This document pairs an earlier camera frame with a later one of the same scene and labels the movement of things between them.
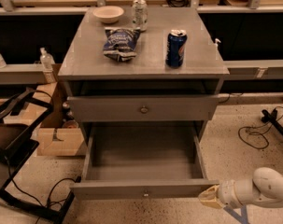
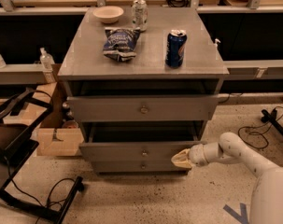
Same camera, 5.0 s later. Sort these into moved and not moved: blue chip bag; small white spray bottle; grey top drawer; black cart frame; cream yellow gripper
Moved: cream yellow gripper
Not moved: black cart frame; grey top drawer; blue chip bag; small white spray bottle
